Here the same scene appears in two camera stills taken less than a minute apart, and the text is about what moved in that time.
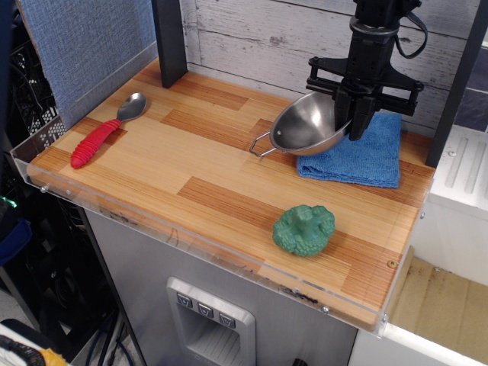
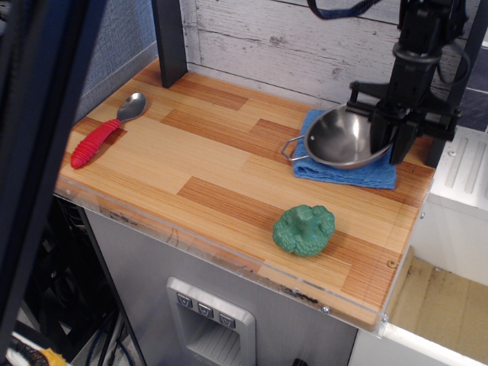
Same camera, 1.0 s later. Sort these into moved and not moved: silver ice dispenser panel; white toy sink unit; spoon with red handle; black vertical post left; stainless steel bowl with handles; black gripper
Moved: black gripper; stainless steel bowl with handles
Not moved: white toy sink unit; silver ice dispenser panel; spoon with red handle; black vertical post left
